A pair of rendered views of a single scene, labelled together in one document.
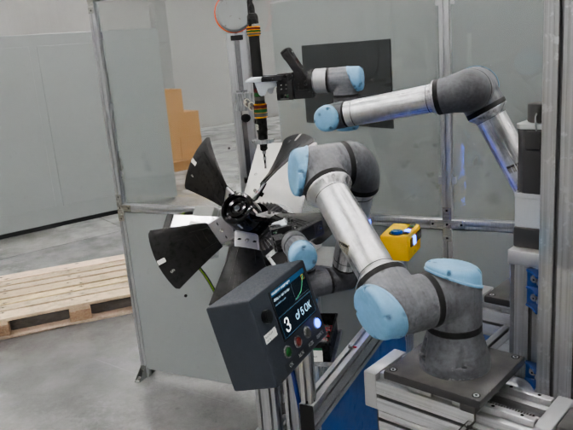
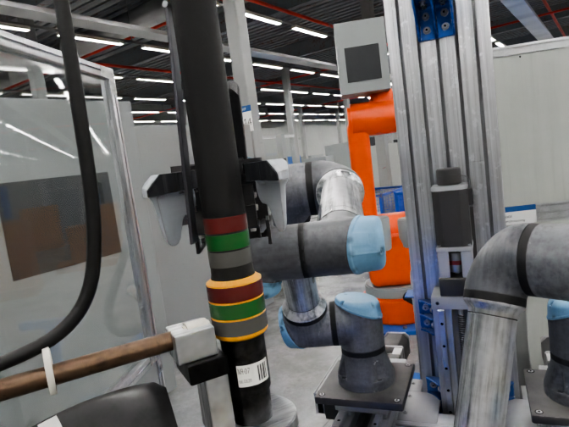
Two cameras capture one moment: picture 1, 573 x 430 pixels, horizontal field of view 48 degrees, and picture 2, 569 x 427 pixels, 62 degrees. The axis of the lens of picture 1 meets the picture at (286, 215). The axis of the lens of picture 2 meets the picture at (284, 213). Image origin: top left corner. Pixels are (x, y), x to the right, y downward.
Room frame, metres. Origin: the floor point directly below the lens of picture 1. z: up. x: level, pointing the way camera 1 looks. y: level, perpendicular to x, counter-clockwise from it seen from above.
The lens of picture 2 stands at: (2.18, 0.41, 1.64)
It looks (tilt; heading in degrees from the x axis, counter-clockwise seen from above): 6 degrees down; 251
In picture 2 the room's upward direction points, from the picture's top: 8 degrees counter-clockwise
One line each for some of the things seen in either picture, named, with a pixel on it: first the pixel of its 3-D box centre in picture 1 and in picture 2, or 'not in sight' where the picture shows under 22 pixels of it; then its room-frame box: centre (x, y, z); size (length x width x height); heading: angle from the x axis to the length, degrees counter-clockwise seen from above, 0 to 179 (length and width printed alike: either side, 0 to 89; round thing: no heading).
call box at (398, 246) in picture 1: (401, 243); not in sight; (2.20, -0.40, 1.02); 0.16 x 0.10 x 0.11; 153
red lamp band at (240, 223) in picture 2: not in sight; (225, 223); (2.11, 0.06, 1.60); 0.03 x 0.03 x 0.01
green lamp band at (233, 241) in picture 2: not in sight; (228, 239); (2.11, 0.06, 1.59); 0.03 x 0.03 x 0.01
